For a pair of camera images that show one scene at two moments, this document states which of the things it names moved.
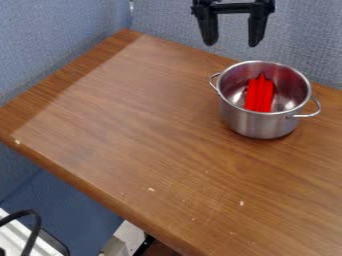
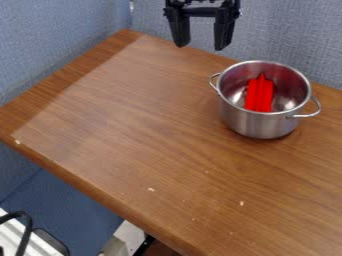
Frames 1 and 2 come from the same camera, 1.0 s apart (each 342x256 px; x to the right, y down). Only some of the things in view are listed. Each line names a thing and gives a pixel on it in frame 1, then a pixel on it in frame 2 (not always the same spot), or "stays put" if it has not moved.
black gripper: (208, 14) to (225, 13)
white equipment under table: (15, 235) stays put
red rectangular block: (260, 94) stays put
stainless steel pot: (293, 102) stays put
